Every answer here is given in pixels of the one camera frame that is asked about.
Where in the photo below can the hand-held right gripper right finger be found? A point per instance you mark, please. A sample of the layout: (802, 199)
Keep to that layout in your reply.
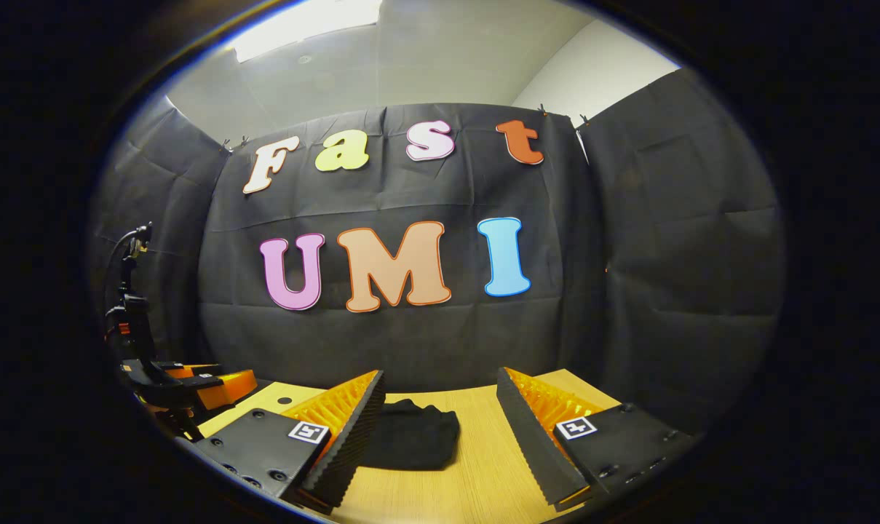
(534, 444)

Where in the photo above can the black buttoned shirt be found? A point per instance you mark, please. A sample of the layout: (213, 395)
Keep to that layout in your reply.
(418, 437)

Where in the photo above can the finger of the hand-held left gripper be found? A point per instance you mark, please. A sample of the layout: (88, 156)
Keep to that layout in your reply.
(185, 370)
(225, 389)

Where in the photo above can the black backdrop cloth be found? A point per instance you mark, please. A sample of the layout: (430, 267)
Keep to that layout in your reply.
(410, 342)

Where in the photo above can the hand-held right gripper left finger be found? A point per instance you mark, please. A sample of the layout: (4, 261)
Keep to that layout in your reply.
(352, 437)

